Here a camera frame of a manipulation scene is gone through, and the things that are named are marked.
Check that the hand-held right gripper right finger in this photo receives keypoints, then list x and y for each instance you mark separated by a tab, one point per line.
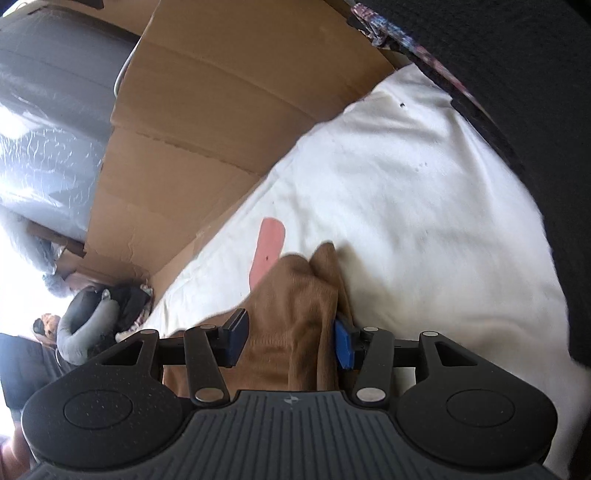
344	341

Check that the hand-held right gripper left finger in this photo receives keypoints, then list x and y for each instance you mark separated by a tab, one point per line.
238	334

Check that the brown printed t-shirt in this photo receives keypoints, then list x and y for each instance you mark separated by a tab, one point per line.
286	323

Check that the white cartoon printed blanket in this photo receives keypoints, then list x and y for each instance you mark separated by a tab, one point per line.
415	207

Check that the grey neck pillow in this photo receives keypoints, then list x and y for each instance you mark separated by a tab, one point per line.
76	332

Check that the plush toy with cap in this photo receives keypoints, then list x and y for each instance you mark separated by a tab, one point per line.
46	327

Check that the brown cardboard box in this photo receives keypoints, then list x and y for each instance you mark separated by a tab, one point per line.
55	249

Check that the dark grey sweatshirt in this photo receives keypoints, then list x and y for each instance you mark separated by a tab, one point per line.
27	369

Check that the flattened brown cardboard sheet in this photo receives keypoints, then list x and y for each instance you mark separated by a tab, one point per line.
207	115

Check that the crumpled clear plastic wrap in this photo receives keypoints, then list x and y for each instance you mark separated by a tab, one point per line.
32	249

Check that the grey plastic-wrapped roll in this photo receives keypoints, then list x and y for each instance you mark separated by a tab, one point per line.
55	115

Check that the dark cloth with patterned edge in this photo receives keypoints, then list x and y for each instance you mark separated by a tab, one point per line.
531	92

